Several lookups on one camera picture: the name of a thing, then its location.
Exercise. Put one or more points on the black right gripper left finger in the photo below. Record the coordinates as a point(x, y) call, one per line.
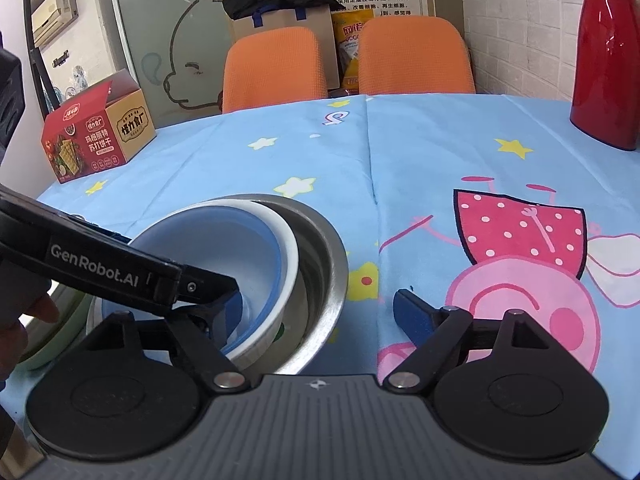
point(132, 387)

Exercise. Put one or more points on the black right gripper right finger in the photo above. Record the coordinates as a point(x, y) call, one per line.
point(505, 388)

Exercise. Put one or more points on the white ceramic bowl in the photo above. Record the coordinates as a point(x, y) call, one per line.
point(285, 269)

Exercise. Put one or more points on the stainless steel bowl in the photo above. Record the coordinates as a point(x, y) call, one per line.
point(319, 294)

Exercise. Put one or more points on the person's left hand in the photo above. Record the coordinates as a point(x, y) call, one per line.
point(14, 339)

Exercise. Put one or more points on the green rimmed white plate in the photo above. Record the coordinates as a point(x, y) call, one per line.
point(46, 341)

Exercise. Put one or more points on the red snack cardboard box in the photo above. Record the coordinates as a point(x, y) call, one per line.
point(101, 128)

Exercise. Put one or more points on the blue cartoon tablecloth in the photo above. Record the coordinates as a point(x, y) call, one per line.
point(483, 203)

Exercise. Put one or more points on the blue plastic bowl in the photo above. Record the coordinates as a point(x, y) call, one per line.
point(225, 239)

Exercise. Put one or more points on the white air conditioner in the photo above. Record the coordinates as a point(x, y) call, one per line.
point(50, 18)

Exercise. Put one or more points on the glass door with cartoon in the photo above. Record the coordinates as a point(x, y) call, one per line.
point(176, 49)

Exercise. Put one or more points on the left orange chair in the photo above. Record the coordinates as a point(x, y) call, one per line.
point(275, 67)

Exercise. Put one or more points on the orange chair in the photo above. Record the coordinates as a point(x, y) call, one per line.
point(413, 54)
point(275, 67)

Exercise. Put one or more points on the red thermos jug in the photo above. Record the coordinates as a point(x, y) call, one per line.
point(606, 88)

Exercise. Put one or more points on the right orange chair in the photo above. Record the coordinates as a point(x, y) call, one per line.
point(413, 54)

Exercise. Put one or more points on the black cloth on box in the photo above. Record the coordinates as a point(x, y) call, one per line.
point(237, 9)

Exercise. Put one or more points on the brown cardboard box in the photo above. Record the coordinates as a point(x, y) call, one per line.
point(318, 20)

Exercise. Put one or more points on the yellow snack bag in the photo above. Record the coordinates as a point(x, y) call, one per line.
point(347, 26)

